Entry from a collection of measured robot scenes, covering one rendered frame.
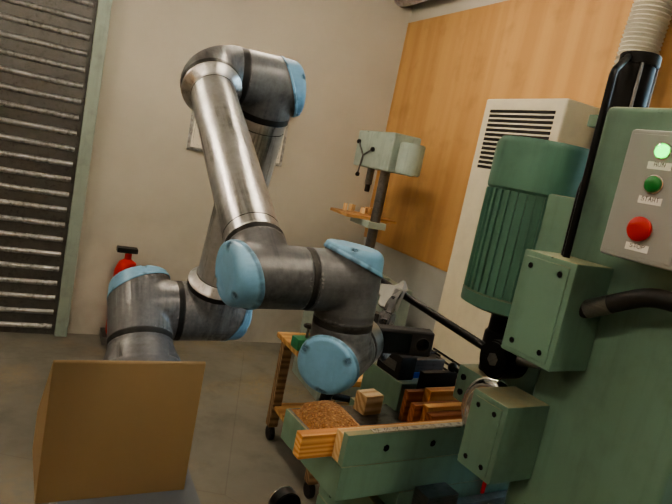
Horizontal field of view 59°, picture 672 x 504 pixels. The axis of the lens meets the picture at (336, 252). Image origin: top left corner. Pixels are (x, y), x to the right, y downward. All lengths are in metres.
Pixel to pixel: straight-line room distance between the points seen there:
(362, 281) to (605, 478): 0.42
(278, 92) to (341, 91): 2.98
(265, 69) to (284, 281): 0.58
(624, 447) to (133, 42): 3.45
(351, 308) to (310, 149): 3.34
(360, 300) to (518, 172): 0.38
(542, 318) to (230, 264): 0.42
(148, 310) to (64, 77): 2.50
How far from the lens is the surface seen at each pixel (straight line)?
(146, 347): 1.40
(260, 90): 1.24
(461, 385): 1.19
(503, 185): 1.07
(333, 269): 0.81
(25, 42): 3.81
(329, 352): 0.85
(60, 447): 1.42
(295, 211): 4.15
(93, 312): 4.03
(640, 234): 0.80
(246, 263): 0.77
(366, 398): 1.18
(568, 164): 1.06
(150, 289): 1.48
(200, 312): 1.49
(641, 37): 2.71
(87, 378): 1.36
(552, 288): 0.85
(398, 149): 3.36
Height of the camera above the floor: 1.37
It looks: 9 degrees down
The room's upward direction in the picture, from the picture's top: 11 degrees clockwise
